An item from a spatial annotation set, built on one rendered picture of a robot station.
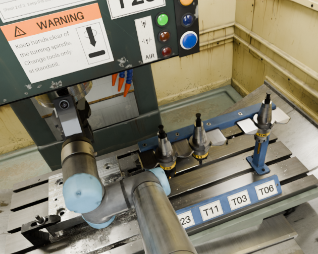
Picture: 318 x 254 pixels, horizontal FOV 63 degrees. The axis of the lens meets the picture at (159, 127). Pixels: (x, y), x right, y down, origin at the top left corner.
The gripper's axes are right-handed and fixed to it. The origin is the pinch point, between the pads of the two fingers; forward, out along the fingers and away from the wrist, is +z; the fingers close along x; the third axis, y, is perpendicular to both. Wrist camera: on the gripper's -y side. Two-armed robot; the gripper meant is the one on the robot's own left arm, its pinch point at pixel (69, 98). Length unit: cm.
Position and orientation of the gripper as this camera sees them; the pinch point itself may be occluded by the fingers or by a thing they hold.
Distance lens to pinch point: 80.7
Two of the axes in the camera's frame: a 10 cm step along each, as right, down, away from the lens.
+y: 1.3, 7.1, 6.9
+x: 9.4, -3.1, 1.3
